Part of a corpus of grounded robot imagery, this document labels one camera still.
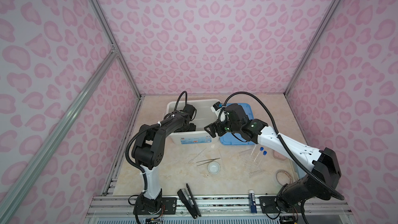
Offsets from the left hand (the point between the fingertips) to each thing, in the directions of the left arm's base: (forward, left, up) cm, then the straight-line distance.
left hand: (187, 129), depth 97 cm
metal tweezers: (-19, -12, -4) cm, 22 cm away
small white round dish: (-23, -15, -3) cm, 28 cm away
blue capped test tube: (-21, -39, +11) cm, 46 cm away
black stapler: (-37, -1, -2) cm, 37 cm away
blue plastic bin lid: (-19, -22, +22) cm, 36 cm away
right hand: (-9, -14, +18) cm, 25 cm away
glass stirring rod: (-16, -6, -4) cm, 17 cm away
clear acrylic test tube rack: (-18, -35, -4) cm, 39 cm away
